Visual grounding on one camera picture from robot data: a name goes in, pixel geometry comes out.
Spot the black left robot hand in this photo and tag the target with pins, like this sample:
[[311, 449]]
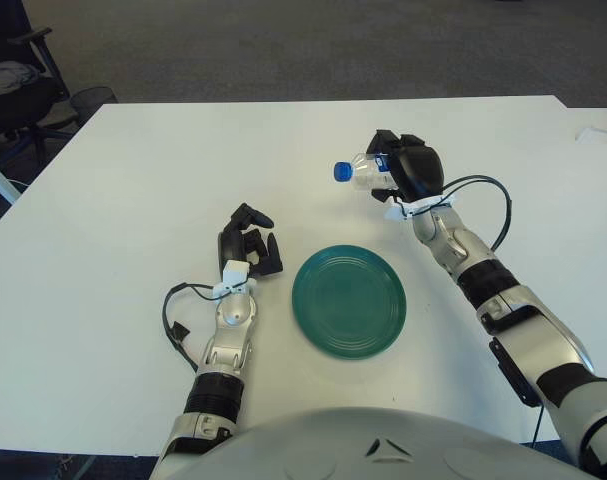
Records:
[[230, 245]]

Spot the green round plate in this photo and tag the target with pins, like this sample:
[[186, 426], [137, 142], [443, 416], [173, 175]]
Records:
[[348, 305]]

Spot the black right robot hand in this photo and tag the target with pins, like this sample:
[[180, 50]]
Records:
[[418, 167]]

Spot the grey crumpled cloth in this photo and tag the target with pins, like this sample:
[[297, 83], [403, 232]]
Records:
[[8, 76]]

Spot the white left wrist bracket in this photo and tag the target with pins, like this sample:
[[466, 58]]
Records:
[[235, 272]]

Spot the black mesh waste bin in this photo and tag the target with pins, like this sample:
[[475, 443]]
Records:
[[90, 102]]

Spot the grey robot torso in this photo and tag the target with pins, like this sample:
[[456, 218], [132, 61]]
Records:
[[333, 450]]

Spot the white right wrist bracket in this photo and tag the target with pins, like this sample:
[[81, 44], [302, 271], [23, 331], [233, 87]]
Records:
[[398, 212]]

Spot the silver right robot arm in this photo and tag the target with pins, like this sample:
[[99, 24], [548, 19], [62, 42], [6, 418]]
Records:
[[483, 275]]

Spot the clear bottle blue cap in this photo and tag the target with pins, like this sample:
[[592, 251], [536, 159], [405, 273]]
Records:
[[363, 172]]

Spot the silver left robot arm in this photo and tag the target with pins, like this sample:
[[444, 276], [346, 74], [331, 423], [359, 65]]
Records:
[[235, 315]]

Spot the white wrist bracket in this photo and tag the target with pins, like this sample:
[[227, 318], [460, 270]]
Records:
[[235, 272], [398, 212]]

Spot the black office chair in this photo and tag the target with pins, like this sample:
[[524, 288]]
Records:
[[13, 107]]

